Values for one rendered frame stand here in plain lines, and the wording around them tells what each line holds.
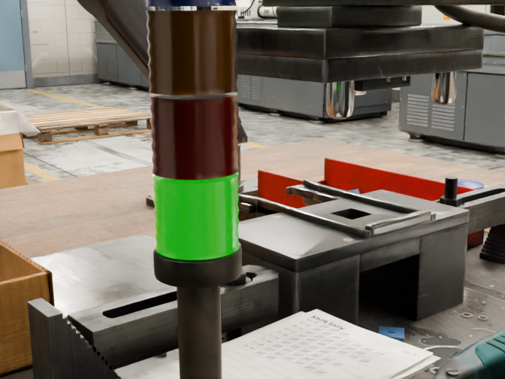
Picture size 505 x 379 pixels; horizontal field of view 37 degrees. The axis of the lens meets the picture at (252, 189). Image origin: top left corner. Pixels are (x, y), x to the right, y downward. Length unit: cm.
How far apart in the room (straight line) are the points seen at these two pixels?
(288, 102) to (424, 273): 734
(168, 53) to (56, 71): 1176
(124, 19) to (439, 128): 566
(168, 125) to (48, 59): 1171
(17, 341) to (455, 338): 33
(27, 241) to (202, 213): 58
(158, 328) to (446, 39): 31
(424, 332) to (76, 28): 1165
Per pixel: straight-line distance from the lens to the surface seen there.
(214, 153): 31
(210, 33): 31
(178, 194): 31
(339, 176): 99
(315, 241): 56
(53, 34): 1203
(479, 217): 74
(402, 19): 60
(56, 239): 88
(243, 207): 67
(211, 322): 34
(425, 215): 62
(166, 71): 31
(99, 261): 73
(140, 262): 72
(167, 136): 31
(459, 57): 62
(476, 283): 74
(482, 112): 618
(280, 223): 61
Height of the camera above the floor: 115
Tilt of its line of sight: 14 degrees down
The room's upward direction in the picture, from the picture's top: straight up
